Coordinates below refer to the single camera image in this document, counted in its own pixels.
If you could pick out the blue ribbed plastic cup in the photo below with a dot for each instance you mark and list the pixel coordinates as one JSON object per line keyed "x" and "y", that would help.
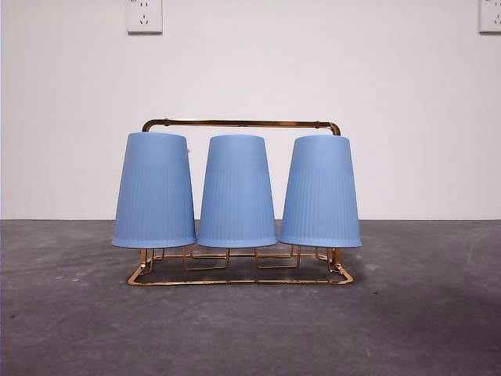
{"x": 236, "y": 196}
{"x": 321, "y": 196}
{"x": 154, "y": 196}

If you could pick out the white wall socket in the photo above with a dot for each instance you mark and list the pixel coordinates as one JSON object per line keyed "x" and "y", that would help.
{"x": 144, "y": 17}
{"x": 491, "y": 17}

